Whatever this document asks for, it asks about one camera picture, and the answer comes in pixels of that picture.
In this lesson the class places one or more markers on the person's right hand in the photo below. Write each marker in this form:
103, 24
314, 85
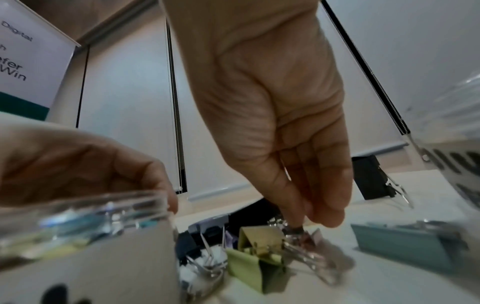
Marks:
262, 98

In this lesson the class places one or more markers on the person's left hand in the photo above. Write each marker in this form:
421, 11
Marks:
75, 166

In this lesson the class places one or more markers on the clear plastic jar white label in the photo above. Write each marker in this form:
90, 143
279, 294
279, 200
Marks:
93, 261

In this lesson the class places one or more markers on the clear plastic container black print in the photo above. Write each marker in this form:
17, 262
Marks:
450, 142

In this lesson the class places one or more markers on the tan binder clip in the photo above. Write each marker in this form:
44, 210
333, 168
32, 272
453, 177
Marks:
262, 239

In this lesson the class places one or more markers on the white poster green band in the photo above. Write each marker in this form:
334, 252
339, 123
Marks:
30, 68

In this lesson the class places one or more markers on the blue binder clip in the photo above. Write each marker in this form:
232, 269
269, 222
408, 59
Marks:
405, 246

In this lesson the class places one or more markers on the white binder clip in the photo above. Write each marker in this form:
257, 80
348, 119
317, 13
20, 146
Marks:
202, 276

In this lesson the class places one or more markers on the green binder clip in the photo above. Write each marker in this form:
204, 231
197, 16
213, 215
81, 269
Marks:
247, 267

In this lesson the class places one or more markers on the pink binder clip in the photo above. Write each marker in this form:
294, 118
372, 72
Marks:
315, 237

